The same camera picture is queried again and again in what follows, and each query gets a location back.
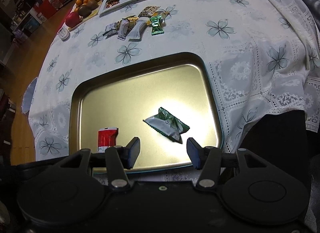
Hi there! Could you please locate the white black text packet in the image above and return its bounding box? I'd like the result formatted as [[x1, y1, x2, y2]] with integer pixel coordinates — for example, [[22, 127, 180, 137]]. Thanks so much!
[[103, 22, 118, 38]]

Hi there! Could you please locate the green candy packet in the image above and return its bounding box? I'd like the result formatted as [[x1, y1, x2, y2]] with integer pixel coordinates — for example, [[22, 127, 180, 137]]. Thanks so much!
[[150, 14, 164, 35]]

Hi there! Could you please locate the red white snack packet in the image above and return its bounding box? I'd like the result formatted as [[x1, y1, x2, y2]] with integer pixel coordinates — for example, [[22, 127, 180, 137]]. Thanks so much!
[[98, 127, 118, 153]]

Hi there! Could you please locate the green white snack packet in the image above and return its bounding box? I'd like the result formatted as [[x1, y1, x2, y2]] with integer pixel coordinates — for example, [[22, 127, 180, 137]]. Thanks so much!
[[143, 107, 190, 143]]

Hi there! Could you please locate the gold metal tray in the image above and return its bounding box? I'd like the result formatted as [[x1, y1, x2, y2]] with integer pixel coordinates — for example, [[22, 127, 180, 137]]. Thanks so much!
[[69, 52, 224, 172]]

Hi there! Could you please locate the blue chair seat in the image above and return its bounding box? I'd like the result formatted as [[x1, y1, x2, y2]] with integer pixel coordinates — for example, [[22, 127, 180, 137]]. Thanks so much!
[[21, 77, 38, 115]]

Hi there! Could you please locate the grey white long packet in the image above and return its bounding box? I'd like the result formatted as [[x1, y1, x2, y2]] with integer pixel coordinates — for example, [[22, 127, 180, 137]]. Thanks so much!
[[127, 20, 147, 41]]

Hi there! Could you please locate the white floral tablecloth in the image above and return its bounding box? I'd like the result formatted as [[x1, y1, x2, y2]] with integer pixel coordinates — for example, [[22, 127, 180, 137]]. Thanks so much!
[[21, 0, 320, 186]]

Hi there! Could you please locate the yellow green snack packet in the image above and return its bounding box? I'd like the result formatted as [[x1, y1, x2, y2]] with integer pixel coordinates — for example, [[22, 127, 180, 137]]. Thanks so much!
[[123, 15, 151, 28]]

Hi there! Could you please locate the red apple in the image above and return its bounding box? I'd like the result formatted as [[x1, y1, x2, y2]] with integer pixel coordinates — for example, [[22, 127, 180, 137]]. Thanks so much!
[[65, 12, 80, 28]]

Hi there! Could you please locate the yellow fruit tray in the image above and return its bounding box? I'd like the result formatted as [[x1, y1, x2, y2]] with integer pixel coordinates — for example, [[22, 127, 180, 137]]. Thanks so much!
[[65, 0, 103, 31]]

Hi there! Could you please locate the brown heart pattern packet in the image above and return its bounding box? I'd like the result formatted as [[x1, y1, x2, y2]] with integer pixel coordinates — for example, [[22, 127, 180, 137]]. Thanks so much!
[[138, 6, 160, 18]]

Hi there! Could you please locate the brown kiwi front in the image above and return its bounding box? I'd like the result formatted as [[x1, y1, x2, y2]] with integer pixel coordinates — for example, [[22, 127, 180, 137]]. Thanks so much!
[[77, 5, 92, 18]]

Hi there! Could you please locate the white rectangular plate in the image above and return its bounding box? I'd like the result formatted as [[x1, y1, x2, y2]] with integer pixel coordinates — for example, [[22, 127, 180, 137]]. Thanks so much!
[[98, 0, 143, 16]]

